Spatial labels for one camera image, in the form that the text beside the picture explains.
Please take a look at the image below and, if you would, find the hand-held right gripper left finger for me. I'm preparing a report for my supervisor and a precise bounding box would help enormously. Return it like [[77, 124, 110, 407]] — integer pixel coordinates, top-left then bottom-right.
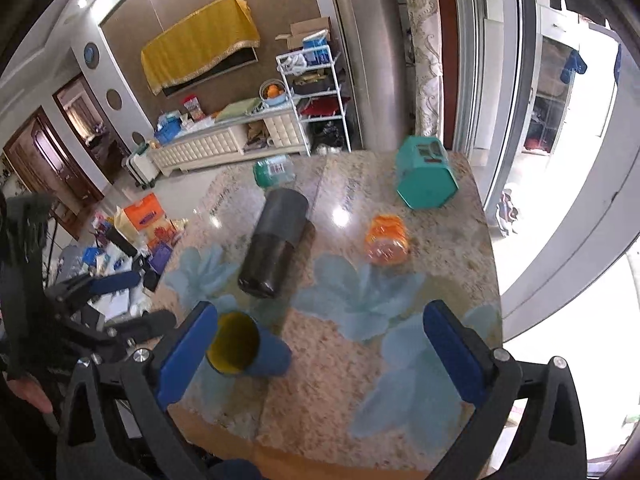
[[56, 301, 219, 480]]

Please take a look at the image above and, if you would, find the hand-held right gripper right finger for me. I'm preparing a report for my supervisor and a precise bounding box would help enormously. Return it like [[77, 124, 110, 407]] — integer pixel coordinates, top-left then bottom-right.
[[422, 300, 588, 480]]

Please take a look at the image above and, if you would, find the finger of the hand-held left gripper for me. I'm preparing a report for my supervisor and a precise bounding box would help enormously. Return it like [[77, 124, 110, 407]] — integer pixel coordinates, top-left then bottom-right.
[[45, 271, 143, 307], [105, 310, 177, 348]]

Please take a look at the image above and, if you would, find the blue cup with yellow inside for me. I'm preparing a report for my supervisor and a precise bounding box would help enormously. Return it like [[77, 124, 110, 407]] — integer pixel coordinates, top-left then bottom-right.
[[206, 311, 293, 379]]

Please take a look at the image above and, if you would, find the person's left hand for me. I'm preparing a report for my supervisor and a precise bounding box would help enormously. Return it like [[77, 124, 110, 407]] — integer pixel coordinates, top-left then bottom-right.
[[7, 376, 52, 415]]

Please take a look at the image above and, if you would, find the black bag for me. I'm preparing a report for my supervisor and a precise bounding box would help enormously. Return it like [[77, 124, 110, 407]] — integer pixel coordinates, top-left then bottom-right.
[[104, 227, 139, 257]]

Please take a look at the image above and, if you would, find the purple box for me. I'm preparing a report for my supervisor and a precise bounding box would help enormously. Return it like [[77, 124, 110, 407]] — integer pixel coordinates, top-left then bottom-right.
[[149, 245, 174, 274]]

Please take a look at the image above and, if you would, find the orange bag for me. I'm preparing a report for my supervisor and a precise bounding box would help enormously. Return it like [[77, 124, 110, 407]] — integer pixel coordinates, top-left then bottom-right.
[[123, 193, 166, 232]]

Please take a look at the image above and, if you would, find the white suitcase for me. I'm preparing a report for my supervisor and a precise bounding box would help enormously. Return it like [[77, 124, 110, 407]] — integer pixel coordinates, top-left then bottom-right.
[[123, 142, 161, 191]]

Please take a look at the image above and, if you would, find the brown wooden door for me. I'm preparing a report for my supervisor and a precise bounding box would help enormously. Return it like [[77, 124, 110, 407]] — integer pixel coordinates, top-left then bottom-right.
[[2, 109, 104, 242]]

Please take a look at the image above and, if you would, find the orange plastic jar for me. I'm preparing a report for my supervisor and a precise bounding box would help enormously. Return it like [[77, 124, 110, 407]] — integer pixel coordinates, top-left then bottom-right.
[[364, 215, 411, 265]]

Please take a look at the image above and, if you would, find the black cylindrical tumbler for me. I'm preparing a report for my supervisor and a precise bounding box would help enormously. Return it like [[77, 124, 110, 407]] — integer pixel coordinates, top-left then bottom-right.
[[238, 188, 310, 299]]

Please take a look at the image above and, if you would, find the pair of shoes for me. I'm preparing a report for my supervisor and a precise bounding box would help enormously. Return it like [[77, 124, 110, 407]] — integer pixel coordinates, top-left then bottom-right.
[[496, 187, 521, 236]]

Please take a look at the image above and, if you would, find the blue basket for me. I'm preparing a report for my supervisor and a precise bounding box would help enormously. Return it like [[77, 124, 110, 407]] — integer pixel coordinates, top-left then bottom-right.
[[153, 112, 184, 144]]

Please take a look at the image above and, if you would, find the white tufted cabinet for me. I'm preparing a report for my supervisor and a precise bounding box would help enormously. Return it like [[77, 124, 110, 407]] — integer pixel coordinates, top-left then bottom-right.
[[149, 107, 312, 177]]

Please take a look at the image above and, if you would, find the teal hexagonal box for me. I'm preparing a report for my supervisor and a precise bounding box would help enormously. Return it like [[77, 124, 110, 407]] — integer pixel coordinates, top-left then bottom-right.
[[395, 135, 459, 210]]

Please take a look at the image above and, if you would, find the red lidded snack jar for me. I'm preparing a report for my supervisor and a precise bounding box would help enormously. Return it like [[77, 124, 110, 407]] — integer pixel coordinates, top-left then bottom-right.
[[182, 94, 206, 121]]

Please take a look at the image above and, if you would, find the clear bottle with green label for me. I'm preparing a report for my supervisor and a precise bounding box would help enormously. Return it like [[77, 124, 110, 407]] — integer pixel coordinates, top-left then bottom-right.
[[252, 155, 296, 189]]

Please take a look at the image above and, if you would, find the green cushion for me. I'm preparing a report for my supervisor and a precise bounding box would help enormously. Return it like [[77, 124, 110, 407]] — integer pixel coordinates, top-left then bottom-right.
[[214, 97, 264, 124]]

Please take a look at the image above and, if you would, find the bowl of oranges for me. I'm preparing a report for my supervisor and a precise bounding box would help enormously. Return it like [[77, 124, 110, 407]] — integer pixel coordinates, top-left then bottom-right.
[[258, 79, 289, 107]]

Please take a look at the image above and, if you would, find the yellow cloth covered TV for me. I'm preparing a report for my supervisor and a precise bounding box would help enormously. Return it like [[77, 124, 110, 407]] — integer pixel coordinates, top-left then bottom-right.
[[140, 0, 261, 96]]

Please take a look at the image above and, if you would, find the patterned curtain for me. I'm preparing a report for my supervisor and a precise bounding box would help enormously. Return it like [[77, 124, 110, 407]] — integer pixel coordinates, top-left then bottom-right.
[[397, 0, 447, 139]]

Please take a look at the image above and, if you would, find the blue hanging clothing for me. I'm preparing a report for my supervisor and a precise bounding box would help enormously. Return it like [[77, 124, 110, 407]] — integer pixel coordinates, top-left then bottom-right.
[[559, 49, 587, 84]]

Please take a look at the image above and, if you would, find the open cardboard box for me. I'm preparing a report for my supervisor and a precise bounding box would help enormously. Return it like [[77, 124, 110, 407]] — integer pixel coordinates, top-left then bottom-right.
[[275, 16, 332, 52]]

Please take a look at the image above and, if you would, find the white wire shelf rack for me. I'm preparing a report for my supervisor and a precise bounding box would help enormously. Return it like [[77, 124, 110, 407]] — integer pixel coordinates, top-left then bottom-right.
[[275, 50, 354, 156]]

